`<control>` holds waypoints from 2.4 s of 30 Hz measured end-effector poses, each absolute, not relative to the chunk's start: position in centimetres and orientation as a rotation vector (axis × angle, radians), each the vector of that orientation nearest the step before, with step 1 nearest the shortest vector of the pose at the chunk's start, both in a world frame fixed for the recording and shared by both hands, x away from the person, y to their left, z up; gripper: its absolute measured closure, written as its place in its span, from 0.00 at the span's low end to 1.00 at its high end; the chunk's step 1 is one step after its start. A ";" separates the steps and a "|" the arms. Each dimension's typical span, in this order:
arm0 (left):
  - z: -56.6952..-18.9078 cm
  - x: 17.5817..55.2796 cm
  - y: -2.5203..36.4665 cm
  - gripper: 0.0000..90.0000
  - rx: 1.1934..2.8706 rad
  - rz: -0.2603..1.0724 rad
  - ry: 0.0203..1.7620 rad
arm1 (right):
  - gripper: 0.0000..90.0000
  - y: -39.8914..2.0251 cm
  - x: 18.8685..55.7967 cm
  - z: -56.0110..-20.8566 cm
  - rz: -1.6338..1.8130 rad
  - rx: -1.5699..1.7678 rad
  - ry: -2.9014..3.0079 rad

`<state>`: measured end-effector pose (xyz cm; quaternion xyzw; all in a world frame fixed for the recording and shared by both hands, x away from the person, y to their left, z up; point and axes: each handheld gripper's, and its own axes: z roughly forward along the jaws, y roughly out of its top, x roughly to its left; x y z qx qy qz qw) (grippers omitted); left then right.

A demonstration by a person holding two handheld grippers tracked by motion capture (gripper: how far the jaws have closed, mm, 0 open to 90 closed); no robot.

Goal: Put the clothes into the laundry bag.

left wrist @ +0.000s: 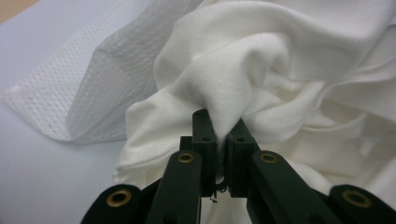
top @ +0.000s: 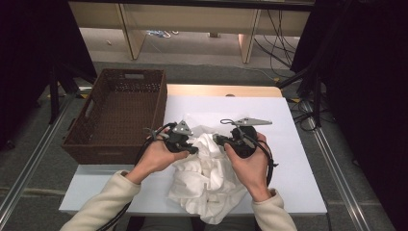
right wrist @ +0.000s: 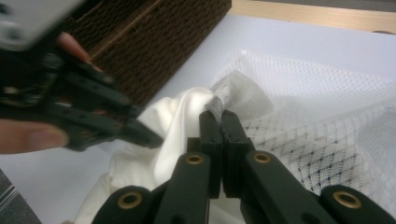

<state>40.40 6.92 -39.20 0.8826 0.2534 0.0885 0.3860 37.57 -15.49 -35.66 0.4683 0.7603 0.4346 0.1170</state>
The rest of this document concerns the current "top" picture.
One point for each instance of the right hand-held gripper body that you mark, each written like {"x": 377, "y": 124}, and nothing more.
{"x": 245, "y": 141}

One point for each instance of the light wooden table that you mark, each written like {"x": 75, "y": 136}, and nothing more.
{"x": 208, "y": 90}

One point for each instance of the light wooden background desk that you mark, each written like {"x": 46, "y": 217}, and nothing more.
{"x": 192, "y": 19}

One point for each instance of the white garment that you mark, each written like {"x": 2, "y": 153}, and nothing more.
{"x": 205, "y": 179}

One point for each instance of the black curtain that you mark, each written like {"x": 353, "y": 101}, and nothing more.
{"x": 32, "y": 48}
{"x": 369, "y": 80}

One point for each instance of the metal floor rail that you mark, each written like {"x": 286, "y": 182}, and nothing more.
{"x": 340, "y": 179}
{"x": 32, "y": 160}

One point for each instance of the person's right hand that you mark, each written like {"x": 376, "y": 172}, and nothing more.
{"x": 253, "y": 173}

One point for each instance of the blue and white floor item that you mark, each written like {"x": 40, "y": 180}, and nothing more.
{"x": 157, "y": 33}

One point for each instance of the black tripod stand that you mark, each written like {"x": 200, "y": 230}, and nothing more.
{"x": 316, "y": 93}

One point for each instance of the black metal stand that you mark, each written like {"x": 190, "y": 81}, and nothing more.
{"x": 53, "y": 96}

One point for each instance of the brown woven basket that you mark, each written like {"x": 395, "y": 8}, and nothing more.
{"x": 122, "y": 112}

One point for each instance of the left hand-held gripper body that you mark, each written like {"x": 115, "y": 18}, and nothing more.
{"x": 178, "y": 141}

